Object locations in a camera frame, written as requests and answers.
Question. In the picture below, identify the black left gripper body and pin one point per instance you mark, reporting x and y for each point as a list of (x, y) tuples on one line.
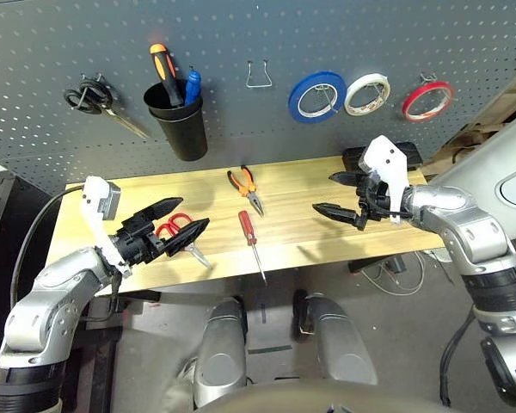
[(139, 243)]

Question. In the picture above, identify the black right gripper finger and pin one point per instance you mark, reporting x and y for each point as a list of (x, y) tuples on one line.
[(350, 178), (344, 215)]

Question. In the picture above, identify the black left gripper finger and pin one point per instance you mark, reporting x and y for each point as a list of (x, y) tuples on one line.
[(155, 213), (187, 236)]

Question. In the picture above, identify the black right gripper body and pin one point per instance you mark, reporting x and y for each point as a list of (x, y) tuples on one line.
[(376, 202)]

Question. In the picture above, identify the orange black long-nose pliers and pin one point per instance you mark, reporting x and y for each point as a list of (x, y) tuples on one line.
[(247, 185)]

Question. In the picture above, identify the red tape roll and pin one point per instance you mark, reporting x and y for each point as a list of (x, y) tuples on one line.
[(406, 105)]

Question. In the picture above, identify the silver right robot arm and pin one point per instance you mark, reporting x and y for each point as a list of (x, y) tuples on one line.
[(468, 228)]

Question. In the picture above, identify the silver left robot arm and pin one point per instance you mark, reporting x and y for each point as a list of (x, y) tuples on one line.
[(47, 301)]

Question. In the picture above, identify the dark grey pegboard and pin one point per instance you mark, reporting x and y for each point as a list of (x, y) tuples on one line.
[(284, 34)]

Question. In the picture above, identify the black zip case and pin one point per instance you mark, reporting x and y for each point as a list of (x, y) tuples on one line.
[(352, 157)]

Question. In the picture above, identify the black plastic cup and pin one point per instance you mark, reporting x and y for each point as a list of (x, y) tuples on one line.
[(185, 133)]

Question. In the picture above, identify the blue tape roll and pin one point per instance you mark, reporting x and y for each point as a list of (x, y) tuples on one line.
[(294, 103)]

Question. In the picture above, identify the white tape roll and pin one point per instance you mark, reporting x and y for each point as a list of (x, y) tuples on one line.
[(366, 78)]

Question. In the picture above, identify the silver left robot leg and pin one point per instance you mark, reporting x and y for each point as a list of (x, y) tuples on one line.
[(221, 353)]

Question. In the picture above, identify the silver robot leg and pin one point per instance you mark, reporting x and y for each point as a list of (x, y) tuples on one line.
[(221, 353), (339, 344)]

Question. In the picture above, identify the silver double peg hook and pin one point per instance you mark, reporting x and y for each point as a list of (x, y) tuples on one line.
[(85, 94), (428, 78)]

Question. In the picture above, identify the silver right robot leg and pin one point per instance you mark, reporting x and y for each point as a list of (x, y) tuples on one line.
[(339, 344)]

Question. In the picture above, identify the orange black screwdriver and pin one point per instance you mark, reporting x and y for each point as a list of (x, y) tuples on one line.
[(165, 73)]

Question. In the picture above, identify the brown wooden furniture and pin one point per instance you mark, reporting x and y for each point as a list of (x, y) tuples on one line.
[(499, 112)]

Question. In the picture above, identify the grey robot torso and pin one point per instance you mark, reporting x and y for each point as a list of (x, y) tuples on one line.
[(305, 402)]

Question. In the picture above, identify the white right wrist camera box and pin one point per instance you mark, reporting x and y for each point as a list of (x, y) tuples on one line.
[(387, 163)]

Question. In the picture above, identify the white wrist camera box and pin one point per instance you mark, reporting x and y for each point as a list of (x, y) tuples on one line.
[(96, 193), (387, 163)]

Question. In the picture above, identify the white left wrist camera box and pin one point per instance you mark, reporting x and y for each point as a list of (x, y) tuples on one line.
[(96, 193)]

